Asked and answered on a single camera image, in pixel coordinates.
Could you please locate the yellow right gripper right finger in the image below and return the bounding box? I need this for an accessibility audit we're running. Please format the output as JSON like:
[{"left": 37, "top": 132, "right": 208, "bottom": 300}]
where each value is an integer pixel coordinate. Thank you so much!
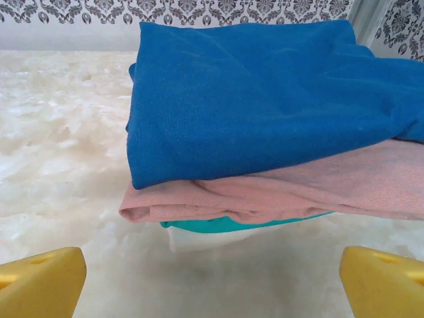
[{"left": 339, "top": 245, "right": 424, "bottom": 318}]

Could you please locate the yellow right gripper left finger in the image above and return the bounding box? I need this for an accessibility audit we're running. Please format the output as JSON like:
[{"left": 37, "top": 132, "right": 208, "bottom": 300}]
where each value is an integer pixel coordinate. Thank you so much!
[{"left": 0, "top": 246, "right": 87, "bottom": 318}]

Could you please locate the pink folded t-shirt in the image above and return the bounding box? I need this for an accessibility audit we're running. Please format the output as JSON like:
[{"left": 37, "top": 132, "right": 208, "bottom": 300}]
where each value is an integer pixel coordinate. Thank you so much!
[{"left": 119, "top": 138, "right": 424, "bottom": 223}]

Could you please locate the white folded t-shirt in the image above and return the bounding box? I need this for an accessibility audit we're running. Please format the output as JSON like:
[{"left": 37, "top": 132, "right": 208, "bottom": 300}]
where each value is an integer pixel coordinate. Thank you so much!
[{"left": 167, "top": 227, "right": 252, "bottom": 254}]

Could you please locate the teal folded t-shirt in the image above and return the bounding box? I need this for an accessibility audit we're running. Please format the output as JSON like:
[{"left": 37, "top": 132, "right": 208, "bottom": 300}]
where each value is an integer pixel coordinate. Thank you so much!
[{"left": 160, "top": 211, "right": 335, "bottom": 235}]

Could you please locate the blue folded t-shirt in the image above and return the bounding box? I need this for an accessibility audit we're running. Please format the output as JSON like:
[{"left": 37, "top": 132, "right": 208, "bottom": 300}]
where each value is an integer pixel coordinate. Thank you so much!
[{"left": 125, "top": 19, "right": 424, "bottom": 190}]

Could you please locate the aluminium frame post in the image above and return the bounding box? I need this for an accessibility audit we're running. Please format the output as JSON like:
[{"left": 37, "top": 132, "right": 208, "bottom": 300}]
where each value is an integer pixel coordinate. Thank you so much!
[{"left": 346, "top": 0, "right": 392, "bottom": 47}]

